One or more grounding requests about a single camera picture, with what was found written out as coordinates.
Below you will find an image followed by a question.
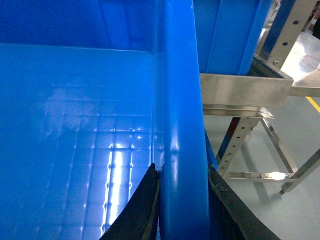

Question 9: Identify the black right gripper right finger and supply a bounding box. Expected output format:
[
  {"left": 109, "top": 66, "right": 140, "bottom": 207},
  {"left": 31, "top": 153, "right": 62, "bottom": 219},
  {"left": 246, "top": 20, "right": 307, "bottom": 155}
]
[{"left": 208, "top": 165, "right": 279, "bottom": 240}]

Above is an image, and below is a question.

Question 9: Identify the stainless steel shelf frame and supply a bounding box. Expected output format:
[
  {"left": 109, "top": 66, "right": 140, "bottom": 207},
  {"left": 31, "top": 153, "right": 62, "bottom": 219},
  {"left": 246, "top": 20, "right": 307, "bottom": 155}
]
[{"left": 200, "top": 0, "right": 320, "bottom": 194}]

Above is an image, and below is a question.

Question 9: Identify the blue crate on steel shelf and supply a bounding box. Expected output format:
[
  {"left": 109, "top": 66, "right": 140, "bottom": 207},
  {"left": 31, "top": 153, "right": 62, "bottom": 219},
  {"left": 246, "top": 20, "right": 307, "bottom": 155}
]
[{"left": 193, "top": 0, "right": 272, "bottom": 76}]

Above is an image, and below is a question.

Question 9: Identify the large blue plastic crate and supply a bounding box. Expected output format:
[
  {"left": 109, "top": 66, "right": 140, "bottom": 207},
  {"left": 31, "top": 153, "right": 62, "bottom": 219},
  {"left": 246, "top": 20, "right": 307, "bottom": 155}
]
[{"left": 0, "top": 0, "right": 211, "bottom": 240}]

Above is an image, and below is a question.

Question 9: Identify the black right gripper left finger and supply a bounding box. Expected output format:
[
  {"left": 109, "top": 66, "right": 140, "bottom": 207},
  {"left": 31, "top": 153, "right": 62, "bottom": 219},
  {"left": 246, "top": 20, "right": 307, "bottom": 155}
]
[{"left": 100, "top": 163, "right": 160, "bottom": 240}]

